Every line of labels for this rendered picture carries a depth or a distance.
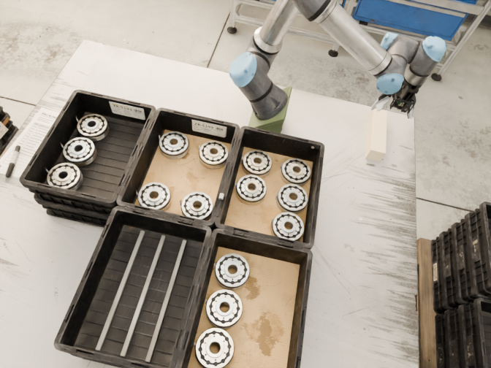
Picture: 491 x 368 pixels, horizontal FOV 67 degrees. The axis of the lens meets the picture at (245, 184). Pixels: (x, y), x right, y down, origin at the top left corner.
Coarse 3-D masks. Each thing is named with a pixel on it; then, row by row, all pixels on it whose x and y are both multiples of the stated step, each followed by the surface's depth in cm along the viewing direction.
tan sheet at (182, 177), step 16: (192, 144) 135; (224, 144) 137; (160, 160) 131; (176, 160) 131; (192, 160) 132; (160, 176) 127; (176, 176) 128; (192, 176) 128; (208, 176) 129; (176, 192) 125; (192, 192) 125; (208, 192) 126; (176, 208) 122
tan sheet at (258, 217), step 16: (240, 160) 134; (272, 160) 135; (304, 160) 136; (240, 176) 130; (272, 176) 131; (272, 192) 128; (240, 208) 124; (256, 208) 124; (272, 208) 125; (224, 224) 120; (240, 224) 121; (256, 224) 121; (304, 224) 123
